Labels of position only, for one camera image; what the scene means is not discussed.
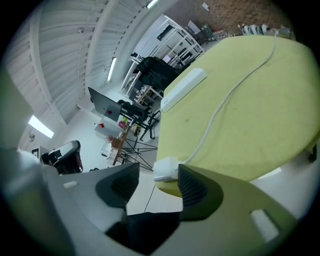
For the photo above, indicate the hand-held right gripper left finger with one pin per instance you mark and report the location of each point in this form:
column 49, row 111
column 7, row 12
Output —
column 75, row 200

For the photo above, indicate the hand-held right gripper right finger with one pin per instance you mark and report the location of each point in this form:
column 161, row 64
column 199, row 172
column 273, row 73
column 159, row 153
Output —
column 225, row 215

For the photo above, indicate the white power strip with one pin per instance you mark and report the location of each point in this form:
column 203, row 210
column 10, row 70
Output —
column 183, row 90

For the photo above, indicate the wooden organizer box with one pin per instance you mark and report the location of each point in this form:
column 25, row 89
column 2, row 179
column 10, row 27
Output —
column 116, row 142

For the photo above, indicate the ceiling tube light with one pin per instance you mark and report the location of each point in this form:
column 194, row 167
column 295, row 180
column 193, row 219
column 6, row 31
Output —
column 152, row 3
column 111, row 69
column 40, row 126

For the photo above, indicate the pink dotted bag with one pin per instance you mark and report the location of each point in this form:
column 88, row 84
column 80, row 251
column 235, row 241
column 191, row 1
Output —
column 122, row 124

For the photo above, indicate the large grey monitor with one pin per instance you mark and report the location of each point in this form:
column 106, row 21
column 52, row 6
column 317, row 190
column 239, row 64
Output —
column 105, row 103

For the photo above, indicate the table with green tablecloth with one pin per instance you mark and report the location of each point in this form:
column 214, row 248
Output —
column 250, row 112

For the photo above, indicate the black office chair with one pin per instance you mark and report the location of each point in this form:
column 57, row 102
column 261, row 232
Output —
column 137, row 112
column 155, row 72

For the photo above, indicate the lit computer screen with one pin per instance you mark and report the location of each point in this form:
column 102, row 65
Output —
column 166, row 58

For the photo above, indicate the white shelving rack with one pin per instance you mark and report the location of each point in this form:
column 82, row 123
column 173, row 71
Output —
column 175, row 42

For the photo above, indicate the row of white black gear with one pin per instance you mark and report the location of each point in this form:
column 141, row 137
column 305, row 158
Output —
column 255, row 29

